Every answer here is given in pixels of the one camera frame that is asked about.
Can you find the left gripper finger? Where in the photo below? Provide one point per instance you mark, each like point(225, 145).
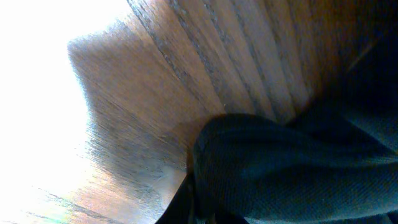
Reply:
point(181, 209)

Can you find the black polo shirt white logo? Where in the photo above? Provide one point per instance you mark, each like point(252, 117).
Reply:
point(336, 161)

